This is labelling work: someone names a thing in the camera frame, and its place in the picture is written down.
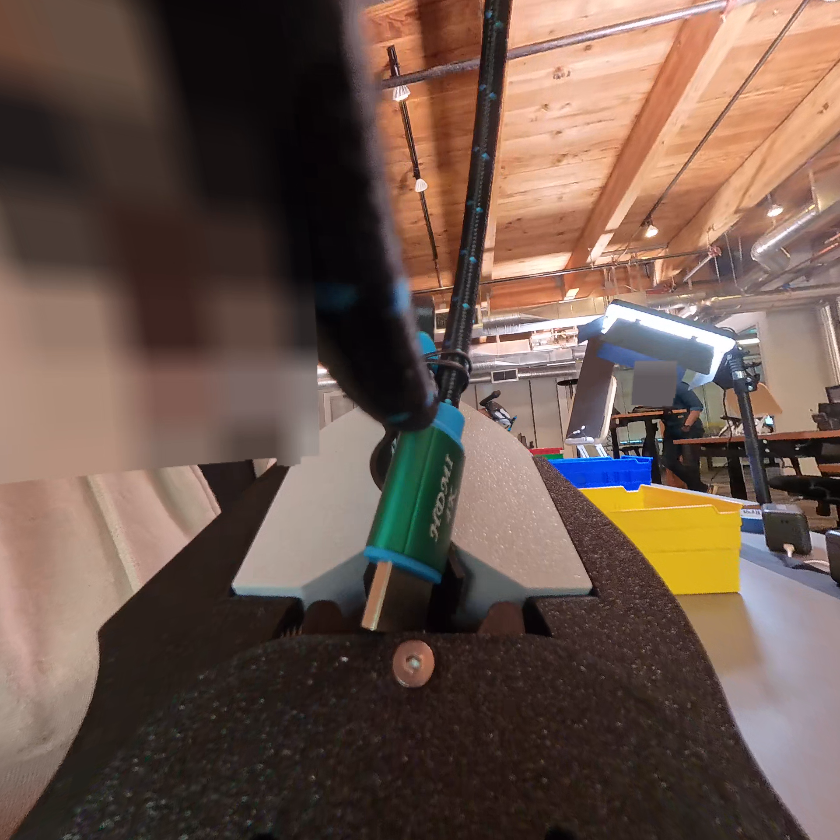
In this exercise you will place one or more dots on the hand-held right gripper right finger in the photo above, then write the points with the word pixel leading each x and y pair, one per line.
pixel 518 512

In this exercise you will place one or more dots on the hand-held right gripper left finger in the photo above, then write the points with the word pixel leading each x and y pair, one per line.
pixel 308 538

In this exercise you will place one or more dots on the yellow plastic bin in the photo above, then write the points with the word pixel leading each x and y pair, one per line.
pixel 682 544

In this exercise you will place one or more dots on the green plastic bin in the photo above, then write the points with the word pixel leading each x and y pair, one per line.
pixel 548 454

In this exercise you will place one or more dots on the blue plastic bin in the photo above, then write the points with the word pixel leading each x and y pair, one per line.
pixel 604 472

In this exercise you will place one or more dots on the LED light panel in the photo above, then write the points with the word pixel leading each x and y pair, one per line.
pixel 656 325

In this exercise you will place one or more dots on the black light stand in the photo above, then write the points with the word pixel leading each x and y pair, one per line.
pixel 754 446

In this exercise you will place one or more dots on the wooden office table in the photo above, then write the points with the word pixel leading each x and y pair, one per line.
pixel 754 438

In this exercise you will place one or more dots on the small black power box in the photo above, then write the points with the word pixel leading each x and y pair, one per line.
pixel 786 528
pixel 833 558

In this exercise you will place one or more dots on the person's cream sweater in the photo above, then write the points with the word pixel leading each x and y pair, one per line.
pixel 52 623

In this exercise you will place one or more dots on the metal air duct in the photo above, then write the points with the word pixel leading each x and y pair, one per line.
pixel 794 236

